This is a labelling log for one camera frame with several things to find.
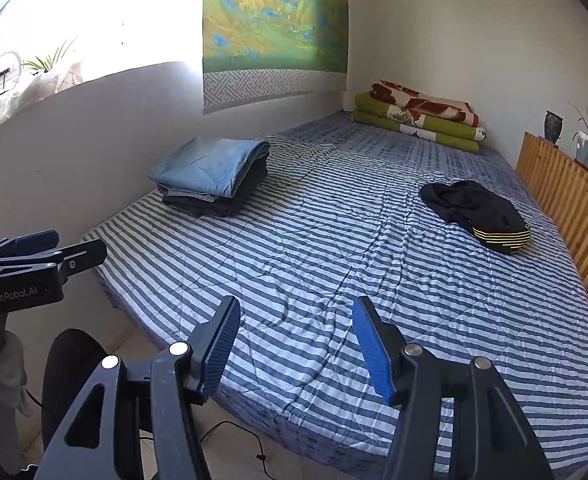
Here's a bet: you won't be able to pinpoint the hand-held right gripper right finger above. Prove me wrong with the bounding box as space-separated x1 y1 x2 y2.
351 296 557 480

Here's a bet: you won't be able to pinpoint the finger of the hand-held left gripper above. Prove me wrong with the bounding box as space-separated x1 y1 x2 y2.
0 230 60 267
55 239 109 280

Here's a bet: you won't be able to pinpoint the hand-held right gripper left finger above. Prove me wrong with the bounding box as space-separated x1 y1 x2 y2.
36 295 242 480

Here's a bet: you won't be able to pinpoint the person's left hand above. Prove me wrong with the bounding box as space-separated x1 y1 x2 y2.
0 332 29 463

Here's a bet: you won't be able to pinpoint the person's black trouser leg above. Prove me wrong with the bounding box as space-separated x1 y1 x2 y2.
41 327 112 453

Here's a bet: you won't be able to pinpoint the blue striped bed quilt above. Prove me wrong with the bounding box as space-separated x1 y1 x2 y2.
81 110 588 480

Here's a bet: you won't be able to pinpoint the white plastic bag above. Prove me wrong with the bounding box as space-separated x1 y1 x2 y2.
0 57 87 128

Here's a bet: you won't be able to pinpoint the black folded pants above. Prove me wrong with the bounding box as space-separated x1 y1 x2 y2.
161 162 270 219

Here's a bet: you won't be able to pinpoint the black garment with yellow stripes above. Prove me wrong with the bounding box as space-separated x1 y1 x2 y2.
419 180 532 256

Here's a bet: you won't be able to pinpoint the windowsill green plant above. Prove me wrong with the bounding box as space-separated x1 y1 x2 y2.
21 36 80 75

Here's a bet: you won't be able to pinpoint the red floral folded blanket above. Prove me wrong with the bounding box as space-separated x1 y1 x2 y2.
370 80 480 128

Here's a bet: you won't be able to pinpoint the dark ceramic vase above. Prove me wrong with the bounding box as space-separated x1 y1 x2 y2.
544 111 565 147

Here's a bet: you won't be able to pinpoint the black floor cable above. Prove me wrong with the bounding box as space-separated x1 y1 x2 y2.
199 420 280 480

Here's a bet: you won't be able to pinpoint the ring light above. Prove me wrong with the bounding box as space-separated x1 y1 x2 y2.
0 52 25 96

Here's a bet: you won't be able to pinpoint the wooden slatted bed rail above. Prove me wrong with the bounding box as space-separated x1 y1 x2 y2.
515 131 588 351

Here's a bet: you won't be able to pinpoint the landscape wall hanging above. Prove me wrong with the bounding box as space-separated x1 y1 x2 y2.
202 0 350 115

